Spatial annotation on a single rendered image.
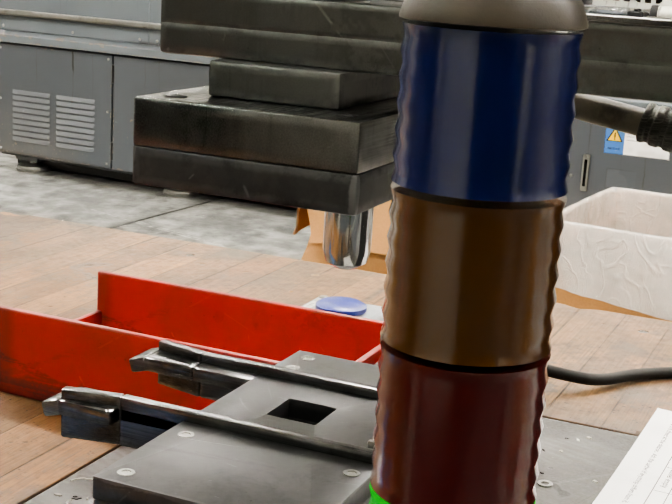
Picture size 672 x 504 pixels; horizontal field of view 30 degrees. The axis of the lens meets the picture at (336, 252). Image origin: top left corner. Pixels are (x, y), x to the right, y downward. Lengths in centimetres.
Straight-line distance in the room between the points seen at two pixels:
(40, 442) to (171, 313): 18
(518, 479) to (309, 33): 28
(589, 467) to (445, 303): 55
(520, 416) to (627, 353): 77
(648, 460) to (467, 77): 59
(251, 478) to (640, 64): 23
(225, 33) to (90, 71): 578
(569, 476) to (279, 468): 28
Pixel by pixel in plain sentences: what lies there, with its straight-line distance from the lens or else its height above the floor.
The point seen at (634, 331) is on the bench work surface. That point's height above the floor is 90.
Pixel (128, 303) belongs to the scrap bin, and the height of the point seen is 94.
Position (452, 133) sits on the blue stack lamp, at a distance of 25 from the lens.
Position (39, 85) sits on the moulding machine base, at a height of 45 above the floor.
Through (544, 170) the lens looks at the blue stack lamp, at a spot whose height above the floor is 116.
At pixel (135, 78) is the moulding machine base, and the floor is 55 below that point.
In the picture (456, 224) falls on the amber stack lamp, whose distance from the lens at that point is 26.
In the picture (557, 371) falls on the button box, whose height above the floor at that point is 91.
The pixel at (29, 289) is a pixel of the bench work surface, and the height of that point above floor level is 90.
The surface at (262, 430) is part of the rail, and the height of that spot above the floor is 99.
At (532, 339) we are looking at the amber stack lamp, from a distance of 27.
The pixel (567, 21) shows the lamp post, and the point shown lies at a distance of 26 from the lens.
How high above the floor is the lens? 120
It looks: 14 degrees down
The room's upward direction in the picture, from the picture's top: 3 degrees clockwise
